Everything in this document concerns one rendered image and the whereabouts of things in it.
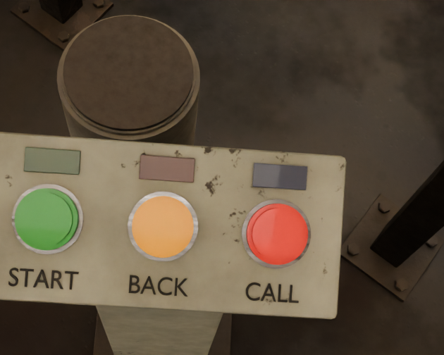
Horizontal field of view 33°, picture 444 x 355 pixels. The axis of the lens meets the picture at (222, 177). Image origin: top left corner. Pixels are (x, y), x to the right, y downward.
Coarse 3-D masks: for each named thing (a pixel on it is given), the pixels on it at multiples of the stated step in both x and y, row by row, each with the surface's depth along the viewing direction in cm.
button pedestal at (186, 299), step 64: (0, 192) 49; (64, 192) 49; (128, 192) 50; (192, 192) 50; (256, 192) 50; (320, 192) 50; (0, 256) 49; (64, 256) 49; (128, 256) 49; (192, 256) 50; (256, 256) 50; (320, 256) 50; (128, 320) 62; (192, 320) 61
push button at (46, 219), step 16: (32, 192) 48; (48, 192) 48; (16, 208) 48; (32, 208) 48; (48, 208) 48; (64, 208) 48; (16, 224) 48; (32, 224) 48; (48, 224) 48; (64, 224) 48; (32, 240) 48; (48, 240) 48; (64, 240) 48
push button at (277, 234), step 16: (272, 208) 49; (288, 208) 49; (256, 224) 49; (272, 224) 49; (288, 224) 49; (304, 224) 49; (256, 240) 49; (272, 240) 49; (288, 240) 49; (304, 240) 49; (272, 256) 49; (288, 256) 49
